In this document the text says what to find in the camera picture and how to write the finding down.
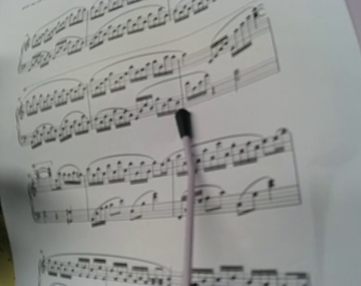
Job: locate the yellow sheet music page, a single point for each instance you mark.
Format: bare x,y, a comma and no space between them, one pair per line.
7,276

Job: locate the white perforated music stand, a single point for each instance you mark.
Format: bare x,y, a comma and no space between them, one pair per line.
188,193

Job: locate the white sheet music page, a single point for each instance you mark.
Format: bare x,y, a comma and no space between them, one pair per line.
106,107

